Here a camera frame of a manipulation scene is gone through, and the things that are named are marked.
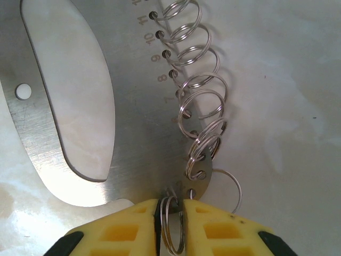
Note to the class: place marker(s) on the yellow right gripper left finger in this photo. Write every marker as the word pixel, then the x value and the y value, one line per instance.
pixel 120 232

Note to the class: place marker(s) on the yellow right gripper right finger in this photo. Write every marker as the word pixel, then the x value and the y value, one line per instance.
pixel 226 234

